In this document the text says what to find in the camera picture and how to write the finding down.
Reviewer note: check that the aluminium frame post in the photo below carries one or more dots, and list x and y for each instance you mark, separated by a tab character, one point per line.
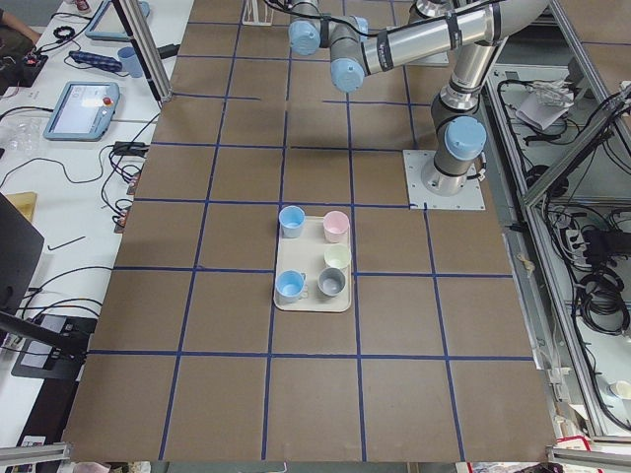
138	32

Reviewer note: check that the pink plastic cup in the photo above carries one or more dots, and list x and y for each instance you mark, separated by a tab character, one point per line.
336	225

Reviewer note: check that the blue cup near pink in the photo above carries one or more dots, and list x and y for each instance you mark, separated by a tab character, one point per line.
291	219

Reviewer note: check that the black adapter box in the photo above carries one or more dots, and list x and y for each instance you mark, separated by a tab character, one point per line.
130	149

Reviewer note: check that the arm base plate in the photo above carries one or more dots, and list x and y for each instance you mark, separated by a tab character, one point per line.
469	198

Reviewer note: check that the near teach pendant tablet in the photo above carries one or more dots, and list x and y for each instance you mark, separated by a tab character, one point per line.
83	112

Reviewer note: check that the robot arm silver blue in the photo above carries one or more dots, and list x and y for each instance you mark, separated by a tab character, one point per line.
476	30

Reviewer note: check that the teach pendant tablet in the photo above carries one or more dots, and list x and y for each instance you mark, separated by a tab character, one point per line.
106	25
83	112

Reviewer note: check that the cream plastic cup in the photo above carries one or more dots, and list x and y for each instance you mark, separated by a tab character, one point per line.
338	256

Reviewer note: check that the blue cup on desk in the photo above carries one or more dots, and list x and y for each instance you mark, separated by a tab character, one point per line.
130	62

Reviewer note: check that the blue power strip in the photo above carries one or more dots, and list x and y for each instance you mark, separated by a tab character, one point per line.
101	62

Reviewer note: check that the blue cup near grey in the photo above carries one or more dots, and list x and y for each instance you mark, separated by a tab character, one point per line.
290	287

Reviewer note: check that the cream plastic tray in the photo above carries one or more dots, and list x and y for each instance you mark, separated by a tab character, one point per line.
305	254

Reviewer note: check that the far teach pendant tablet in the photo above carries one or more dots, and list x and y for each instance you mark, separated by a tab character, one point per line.
106	25

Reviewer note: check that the white wire cup rack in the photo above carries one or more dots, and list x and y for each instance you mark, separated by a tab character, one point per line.
257	13

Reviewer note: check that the black monitor stand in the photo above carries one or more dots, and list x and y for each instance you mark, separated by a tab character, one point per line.
55	343

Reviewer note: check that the grey plastic cup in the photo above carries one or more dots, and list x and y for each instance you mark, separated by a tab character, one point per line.
331	282

